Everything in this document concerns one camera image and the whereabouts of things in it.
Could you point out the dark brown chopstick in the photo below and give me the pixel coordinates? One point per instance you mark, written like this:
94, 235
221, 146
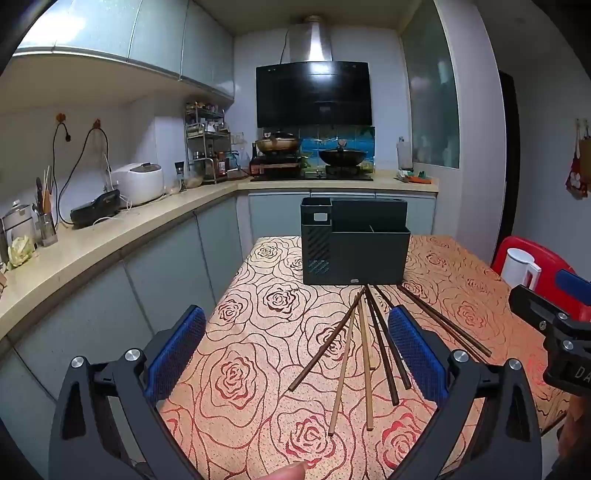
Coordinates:
383, 355
400, 369
384, 297
443, 319
323, 346

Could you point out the metal spice rack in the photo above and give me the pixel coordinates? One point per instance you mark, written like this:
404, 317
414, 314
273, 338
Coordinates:
205, 134

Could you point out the person's right hand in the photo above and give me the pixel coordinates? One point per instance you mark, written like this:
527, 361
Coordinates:
577, 415

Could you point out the white electric kettle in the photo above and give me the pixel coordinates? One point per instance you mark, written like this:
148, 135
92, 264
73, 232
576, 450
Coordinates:
519, 267

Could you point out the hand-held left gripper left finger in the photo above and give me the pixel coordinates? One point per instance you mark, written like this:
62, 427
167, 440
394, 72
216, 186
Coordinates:
180, 350

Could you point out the glass bowl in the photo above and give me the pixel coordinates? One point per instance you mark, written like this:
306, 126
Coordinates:
194, 180

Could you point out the grey wall cabinets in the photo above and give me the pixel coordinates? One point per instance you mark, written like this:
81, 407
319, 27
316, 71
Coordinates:
138, 32

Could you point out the white plastic jug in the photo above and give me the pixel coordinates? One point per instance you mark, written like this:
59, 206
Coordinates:
404, 157

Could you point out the red plastic stool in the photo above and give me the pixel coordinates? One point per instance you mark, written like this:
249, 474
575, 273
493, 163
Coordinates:
549, 258

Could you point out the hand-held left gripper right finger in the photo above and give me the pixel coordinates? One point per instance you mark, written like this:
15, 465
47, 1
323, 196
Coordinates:
415, 355

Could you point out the wok with lid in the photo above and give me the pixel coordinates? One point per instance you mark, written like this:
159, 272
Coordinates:
277, 144

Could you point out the black sandwich maker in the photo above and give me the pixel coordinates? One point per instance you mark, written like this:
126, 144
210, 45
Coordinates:
94, 210

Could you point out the hanging patterned cloth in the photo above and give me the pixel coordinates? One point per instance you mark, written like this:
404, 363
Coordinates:
577, 175

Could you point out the white wall socket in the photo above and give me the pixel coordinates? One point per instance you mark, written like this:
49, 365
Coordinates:
238, 137

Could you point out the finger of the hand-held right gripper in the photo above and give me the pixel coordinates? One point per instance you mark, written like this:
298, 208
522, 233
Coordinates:
531, 304
575, 286

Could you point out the beige kitchen countertop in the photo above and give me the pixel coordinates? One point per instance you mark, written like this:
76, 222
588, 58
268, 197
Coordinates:
138, 221

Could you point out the black induction cooker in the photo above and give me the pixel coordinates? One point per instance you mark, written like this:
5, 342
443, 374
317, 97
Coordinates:
274, 165

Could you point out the rose printed tablecloth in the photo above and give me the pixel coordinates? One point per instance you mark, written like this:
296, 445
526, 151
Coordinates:
258, 350

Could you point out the black glass range hood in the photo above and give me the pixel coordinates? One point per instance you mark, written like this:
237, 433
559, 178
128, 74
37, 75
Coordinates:
314, 92

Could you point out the steel cup with utensils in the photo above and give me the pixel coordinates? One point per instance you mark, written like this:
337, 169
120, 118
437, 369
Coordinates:
46, 233

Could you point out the frosted glass window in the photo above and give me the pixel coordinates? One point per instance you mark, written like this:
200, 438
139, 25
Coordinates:
429, 92

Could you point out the black pepper grinder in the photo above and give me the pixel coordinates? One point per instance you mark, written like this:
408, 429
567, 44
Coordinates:
179, 173

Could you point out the black wok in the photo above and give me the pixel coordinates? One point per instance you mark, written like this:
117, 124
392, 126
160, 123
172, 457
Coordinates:
344, 158

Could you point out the black gas stove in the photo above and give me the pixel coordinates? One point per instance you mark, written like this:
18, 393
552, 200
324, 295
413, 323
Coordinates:
323, 177

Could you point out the blue picture tiles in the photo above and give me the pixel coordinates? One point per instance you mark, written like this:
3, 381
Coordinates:
318, 143

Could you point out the white rice cooker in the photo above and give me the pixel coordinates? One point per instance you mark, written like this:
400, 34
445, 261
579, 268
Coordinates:
138, 184

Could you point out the orange kitchen utensil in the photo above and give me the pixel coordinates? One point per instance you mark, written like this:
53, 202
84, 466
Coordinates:
418, 177

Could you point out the dark grey utensil holder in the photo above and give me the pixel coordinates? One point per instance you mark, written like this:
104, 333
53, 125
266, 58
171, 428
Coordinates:
360, 258

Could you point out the person's left hand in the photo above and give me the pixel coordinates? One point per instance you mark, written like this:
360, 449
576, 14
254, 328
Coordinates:
286, 471

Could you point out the grey base cabinets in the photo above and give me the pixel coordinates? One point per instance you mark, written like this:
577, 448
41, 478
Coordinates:
161, 263

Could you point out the pale green cabbage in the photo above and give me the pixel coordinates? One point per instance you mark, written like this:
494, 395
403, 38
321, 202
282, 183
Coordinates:
21, 251

